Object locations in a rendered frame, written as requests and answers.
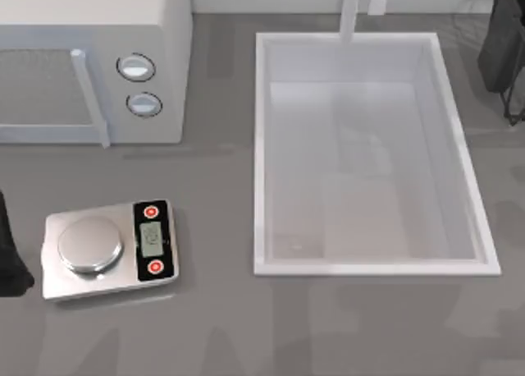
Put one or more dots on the tall white tap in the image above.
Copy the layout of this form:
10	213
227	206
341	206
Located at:
349	10

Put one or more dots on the white sink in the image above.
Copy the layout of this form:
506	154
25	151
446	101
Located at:
369	248

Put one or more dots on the pale microwave oven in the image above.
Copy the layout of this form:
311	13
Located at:
164	6

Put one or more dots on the microwave knob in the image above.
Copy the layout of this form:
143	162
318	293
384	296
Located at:
144	104
135	67

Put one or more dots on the silver kitchen scale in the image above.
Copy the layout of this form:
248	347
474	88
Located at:
110	248

